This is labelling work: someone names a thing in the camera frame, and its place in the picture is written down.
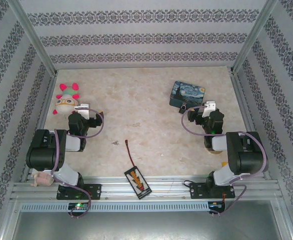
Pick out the starry night tin box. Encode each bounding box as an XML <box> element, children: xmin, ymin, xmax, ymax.
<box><xmin>168</xmin><ymin>80</ymin><xmax>208</xmax><ymax>108</ymax></box>

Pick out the white and pink plush toy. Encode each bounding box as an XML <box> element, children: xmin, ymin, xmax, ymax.
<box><xmin>52</xmin><ymin>82</ymin><xmax>81</xmax><ymax>116</ymax></box>

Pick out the brown tape roll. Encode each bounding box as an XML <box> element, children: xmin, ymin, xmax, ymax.
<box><xmin>206</xmin><ymin>146</ymin><xmax>225</xmax><ymax>155</ymax></box>

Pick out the pink wooden toy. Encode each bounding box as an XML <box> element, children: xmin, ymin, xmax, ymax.
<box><xmin>30</xmin><ymin>171</ymin><xmax>54</xmax><ymax>187</ymax></box>

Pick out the black charger board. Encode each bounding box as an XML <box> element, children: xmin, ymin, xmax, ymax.
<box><xmin>124</xmin><ymin>166</ymin><xmax>153</xmax><ymax>201</ymax></box>

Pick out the small circuit board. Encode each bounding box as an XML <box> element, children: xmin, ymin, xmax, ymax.
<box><xmin>68</xmin><ymin>202</ymin><xmax>90</xmax><ymax>211</ymax></box>
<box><xmin>208</xmin><ymin>201</ymin><xmax>226</xmax><ymax>210</ymax></box>

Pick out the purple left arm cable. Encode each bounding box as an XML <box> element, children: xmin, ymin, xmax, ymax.
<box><xmin>50</xmin><ymin>108</ymin><xmax>105</xmax><ymax>220</ymax></box>

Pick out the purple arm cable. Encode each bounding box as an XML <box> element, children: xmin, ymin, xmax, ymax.
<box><xmin>181</xmin><ymin>105</ymin><xmax>268</xmax><ymax>219</ymax></box>
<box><xmin>50</xmin><ymin>108</ymin><xmax>105</xmax><ymax>220</ymax></box>

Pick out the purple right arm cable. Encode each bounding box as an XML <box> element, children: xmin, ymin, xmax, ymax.
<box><xmin>181</xmin><ymin>105</ymin><xmax>268</xmax><ymax>219</ymax></box>

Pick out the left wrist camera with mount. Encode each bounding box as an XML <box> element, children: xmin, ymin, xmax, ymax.
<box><xmin>74</xmin><ymin>102</ymin><xmax>91</xmax><ymax>120</ymax></box>

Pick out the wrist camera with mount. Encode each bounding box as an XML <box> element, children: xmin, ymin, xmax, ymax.
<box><xmin>74</xmin><ymin>102</ymin><xmax>91</xmax><ymax>120</ymax></box>
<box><xmin>202</xmin><ymin>100</ymin><xmax>218</xmax><ymax>118</ymax></box>

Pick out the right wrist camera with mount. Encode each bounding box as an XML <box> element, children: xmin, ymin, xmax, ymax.
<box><xmin>202</xmin><ymin>100</ymin><xmax>218</xmax><ymax>118</ymax></box>

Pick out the thin red cable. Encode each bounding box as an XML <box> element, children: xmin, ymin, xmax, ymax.
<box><xmin>124</xmin><ymin>140</ymin><xmax>138</xmax><ymax>170</ymax></box>

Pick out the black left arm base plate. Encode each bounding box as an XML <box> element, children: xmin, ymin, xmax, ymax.
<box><xmin>56</xmin><ymin>183</ymin><xmax>103</xmax><ymax>201</ymax></box>

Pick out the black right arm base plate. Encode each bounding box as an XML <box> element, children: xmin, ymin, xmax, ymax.
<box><xmin>189</xmin><ymin>182</ymin><xmax>236</xmax><ymax>200</ymax></box>

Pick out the aluminium mounting rail bed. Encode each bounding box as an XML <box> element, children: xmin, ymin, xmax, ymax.
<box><xmin>9</xmin><ymin>174</ymin><xmax>284</xmax><ymax>202</ymax></box>

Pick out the white slotted cable duct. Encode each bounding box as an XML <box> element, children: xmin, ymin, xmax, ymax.
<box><xmin>20</xmin><ymin>201</ymin><xmax>210</xmax><ymax>213</ymax></box>

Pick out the aluminium corner post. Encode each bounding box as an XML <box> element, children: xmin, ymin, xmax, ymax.
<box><xmin>7</xmin><ymin>0</ymin><xmax>59</xmax><ymax>77</ymax></box>
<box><xmin>229</xmin><ymin>0</ymin><xmax>279</xmax><ymax>74</ymax></box>

